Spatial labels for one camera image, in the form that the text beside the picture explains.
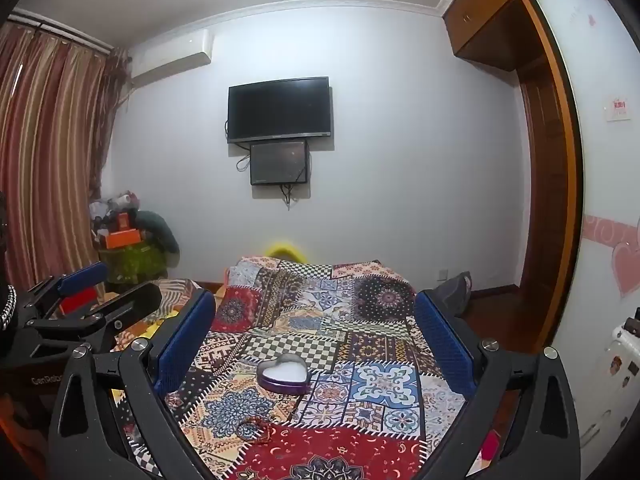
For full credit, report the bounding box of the orange box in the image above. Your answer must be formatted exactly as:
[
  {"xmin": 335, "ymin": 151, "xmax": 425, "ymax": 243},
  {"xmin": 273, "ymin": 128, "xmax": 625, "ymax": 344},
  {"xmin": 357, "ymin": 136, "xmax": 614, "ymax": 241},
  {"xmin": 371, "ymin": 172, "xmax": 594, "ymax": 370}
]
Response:
[{"xmin": 106, "ymin": 230, "xmax": 141, "ymax": 250}]

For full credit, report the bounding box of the striped red curtain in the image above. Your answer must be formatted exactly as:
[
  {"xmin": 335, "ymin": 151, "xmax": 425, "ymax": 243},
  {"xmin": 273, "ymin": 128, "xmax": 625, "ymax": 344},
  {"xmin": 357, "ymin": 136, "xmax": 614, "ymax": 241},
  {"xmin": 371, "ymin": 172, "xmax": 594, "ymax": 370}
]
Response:
[{"xmin": 0, "ymin": 22, "xmax": 132, "ymax": 301}]

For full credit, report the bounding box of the white air conditioner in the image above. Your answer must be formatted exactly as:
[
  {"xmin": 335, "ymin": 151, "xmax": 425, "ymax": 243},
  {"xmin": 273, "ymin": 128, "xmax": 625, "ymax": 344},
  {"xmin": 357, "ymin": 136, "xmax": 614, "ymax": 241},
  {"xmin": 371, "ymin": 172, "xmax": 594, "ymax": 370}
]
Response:
[{"xmin": 131, "ymin": 29, "xmax": 214, "ymax": 81}]

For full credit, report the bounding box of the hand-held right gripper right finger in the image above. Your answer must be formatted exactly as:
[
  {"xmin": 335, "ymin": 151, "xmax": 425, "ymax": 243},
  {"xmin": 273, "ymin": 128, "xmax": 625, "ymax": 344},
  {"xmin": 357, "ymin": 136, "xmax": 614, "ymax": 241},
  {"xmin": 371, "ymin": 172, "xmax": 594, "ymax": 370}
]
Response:
[{"xmin": 414, "ymin": 289, "xmax": 582, "ymax": 480}]

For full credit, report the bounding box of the red and gold bracelet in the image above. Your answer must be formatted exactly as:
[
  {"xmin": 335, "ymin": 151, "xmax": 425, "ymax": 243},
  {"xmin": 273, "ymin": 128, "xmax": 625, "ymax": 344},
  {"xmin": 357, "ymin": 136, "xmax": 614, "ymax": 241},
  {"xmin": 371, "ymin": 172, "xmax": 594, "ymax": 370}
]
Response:
[{"xmin": 235, "ymin": 416, "xmax": 274, "ymax": 444}]

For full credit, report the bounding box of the dark green plush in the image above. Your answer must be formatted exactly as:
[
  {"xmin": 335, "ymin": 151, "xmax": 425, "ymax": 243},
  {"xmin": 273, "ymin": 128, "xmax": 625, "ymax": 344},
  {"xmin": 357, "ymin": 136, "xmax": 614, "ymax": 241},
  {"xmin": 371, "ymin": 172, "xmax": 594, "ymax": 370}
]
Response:
[{"xmin": 135, "ymin": 210, "xmax": 180, "ymax": 267}]

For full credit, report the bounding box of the small wall label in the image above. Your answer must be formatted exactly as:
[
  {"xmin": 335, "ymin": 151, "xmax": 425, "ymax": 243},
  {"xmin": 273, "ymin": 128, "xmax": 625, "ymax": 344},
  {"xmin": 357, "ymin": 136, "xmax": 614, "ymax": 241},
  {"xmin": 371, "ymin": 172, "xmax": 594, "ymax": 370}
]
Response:
[{"xmin": 605, "ymin": 96, "xmax": 632, "ymax": 122}]

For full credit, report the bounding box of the yellow rounded object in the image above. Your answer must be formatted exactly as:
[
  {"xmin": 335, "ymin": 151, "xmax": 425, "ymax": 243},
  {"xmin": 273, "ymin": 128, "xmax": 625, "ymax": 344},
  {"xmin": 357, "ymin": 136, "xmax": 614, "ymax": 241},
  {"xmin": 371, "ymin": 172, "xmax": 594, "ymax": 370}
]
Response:
[{"xmin": 265, "ymin": 242, "xmax": 307, "ymax": 264}]

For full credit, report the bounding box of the red packet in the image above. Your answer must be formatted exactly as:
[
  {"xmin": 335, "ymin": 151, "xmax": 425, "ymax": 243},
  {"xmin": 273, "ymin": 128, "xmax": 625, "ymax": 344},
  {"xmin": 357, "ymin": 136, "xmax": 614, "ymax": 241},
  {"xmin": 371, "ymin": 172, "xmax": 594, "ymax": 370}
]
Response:
[{"xmin": 472, "ymin": 429, "xmax": 502, "ymax": 472}]

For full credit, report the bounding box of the small black wall monitor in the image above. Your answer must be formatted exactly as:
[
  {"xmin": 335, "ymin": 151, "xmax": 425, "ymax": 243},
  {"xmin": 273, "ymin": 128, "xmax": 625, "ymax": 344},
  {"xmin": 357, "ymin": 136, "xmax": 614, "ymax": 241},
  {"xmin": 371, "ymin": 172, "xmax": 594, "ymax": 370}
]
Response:
[{"xmin": 249, "ymin": 139, "xmax": 309, "ymax": 186}]

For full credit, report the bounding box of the wooden overhead cabinet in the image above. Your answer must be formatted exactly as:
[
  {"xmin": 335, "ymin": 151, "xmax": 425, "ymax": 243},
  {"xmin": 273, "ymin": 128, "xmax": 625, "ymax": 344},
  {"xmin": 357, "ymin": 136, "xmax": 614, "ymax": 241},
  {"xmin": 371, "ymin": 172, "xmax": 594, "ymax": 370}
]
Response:
[{"xmin": 442, "ymin": 0, "xmax": 568, "ymax": 72}]

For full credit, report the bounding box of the patchwork patterned blanket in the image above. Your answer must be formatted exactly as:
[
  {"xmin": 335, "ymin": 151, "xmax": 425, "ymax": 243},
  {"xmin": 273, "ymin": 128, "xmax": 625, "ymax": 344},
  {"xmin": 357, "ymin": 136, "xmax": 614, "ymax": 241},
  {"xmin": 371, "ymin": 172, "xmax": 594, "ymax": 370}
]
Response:
[{"xmin": 112, "ymin": 256, "xmax": 481, "ymax": 480}]

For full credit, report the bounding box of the dark grey bag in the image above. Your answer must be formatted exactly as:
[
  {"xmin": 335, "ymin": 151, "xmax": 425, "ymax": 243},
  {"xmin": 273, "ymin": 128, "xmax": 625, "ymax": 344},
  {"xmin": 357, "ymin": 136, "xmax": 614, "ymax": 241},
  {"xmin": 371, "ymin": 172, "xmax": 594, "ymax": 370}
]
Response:
[{"xmin": 432, "ymin": 271, "xmax": 474, "ymax": 319}]

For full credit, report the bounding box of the black hanging cable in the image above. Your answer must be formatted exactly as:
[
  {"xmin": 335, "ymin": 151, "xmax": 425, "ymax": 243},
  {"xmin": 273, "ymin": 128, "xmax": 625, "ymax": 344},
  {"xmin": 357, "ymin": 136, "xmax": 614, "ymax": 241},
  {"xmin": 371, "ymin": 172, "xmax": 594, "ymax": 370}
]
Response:
[{"xmin": 279, "ymin": 182, "xmax": 302, "ymax": 210}]

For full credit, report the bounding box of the orange striped cloth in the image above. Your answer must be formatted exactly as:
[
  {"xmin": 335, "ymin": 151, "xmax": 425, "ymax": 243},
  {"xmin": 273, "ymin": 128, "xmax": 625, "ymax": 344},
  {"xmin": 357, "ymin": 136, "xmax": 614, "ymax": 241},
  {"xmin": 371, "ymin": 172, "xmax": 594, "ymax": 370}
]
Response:
[{"xmin": 107, "ymin": 279, "xmax": 221, "ymax": 353}]

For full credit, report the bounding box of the pink heart wall decal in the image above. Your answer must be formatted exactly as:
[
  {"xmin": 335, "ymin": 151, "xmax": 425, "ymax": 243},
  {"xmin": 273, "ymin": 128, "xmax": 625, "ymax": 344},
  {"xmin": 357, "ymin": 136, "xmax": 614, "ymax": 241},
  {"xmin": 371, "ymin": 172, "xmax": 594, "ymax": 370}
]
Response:
[{"xmin": 582, "ymin": 215, "xmax": 640, "ymax": 301}]

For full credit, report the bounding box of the purple heart-shaped tin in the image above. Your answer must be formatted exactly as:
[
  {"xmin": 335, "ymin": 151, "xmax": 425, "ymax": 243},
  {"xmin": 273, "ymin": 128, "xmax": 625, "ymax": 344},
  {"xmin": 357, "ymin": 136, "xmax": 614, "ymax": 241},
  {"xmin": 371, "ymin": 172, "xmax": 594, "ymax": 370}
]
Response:
[{"xmin": 256, "ymin": 353, "xmax": 312, "ymax": 396}]

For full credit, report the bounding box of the large black wall television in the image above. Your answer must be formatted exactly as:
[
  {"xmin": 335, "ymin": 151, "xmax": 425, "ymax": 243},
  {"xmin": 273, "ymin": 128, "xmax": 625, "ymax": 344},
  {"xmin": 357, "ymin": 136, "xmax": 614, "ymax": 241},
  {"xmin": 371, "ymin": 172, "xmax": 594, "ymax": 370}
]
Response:
[{"xmin": 227, "ymin": 76, "xmax": 334, "ymax": 144}]

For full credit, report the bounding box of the white object with stickers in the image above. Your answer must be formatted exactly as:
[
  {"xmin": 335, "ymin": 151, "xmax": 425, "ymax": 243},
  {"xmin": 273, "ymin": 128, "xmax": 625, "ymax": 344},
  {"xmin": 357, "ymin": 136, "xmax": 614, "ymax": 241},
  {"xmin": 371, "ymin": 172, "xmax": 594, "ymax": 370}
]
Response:
[{"xmin": 597, "ymin": 317, "xmax": 640, "ymax": 443}]

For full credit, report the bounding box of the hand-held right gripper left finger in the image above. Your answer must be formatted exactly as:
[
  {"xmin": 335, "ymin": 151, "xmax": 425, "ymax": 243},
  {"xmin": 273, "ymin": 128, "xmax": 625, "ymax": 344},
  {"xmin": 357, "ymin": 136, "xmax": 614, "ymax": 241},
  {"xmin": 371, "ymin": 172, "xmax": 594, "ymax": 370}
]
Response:
[{"xmin": 47, "ymin": 289, "xmax": 221, "ymax": 480}]

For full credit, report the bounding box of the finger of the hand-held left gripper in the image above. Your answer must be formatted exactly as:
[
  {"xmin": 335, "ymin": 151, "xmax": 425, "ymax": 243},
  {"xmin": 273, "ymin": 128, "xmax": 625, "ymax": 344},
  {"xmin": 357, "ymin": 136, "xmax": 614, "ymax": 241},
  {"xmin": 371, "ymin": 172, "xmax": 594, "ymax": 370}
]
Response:
[
  {"xmin": 25, "ymin": 282, "xmax": 163, "ymax": 356},
  {"xmin": 17, "ymin": 261, "xmax": 110, "ymax": 323}
]

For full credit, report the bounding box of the brown wooden door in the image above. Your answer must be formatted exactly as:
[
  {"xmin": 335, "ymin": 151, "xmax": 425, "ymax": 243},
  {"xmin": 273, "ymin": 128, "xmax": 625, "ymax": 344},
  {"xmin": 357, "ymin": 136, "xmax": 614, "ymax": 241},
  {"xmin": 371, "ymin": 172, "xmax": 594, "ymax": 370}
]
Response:
[{"xmin": 516, "ymin": 57, "xmax": 563, "ymax": 328}]

